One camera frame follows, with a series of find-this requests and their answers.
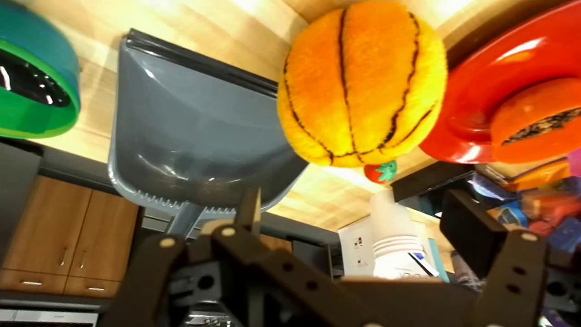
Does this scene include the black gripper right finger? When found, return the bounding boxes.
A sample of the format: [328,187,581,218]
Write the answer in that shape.
[437,189,508,280]

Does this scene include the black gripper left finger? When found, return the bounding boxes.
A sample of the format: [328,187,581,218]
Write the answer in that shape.
[234,185,263,236]

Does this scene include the orange plush pumpkin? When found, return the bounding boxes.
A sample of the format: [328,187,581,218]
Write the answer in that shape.
[276,0,450,169]

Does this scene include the black flat box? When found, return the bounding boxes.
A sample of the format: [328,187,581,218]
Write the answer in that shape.
[390,162,486,205]

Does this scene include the small red green toy fruit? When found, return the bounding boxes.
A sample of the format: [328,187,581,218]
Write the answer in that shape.
[361,158,399,185]

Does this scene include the orange papaya half toy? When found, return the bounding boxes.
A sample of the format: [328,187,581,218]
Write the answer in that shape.
[488,76,581,164]

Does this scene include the red round plate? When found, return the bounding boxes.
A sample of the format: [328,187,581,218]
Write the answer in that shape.
[419,0,581,167]

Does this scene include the wooden lower cabinets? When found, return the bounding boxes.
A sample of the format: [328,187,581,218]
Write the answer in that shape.
[0,175,143,298]

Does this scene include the green bowl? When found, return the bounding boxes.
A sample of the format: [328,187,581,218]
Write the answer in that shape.
[0,0,81,142]

